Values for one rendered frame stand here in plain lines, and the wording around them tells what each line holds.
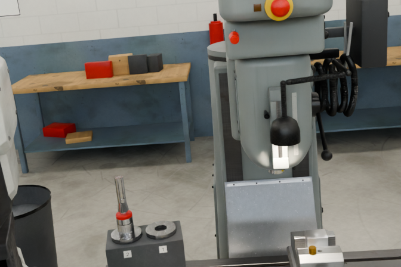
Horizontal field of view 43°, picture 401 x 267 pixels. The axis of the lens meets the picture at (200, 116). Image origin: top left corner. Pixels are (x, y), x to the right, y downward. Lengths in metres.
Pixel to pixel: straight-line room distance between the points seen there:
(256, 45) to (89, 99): 4.75
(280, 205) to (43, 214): 1.66
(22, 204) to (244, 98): 2.38
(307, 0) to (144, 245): 0.80
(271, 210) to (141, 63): 3.50
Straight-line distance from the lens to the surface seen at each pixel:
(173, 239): 1.49
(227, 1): 1.16
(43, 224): 3.17
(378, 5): 1.64
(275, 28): 1.25
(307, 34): 1.27
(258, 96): 1.32
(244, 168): 1.88
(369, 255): 1.76
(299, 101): 1.34
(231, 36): 1.11
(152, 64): 5.20
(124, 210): 1.49
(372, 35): 1.64
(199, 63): 5.65
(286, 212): 1.89
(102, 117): 5.94
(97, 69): 5.21
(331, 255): 1.55
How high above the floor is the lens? 1.85
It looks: 16 degrees down
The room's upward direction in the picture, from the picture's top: 5 degrees counter-clockwise
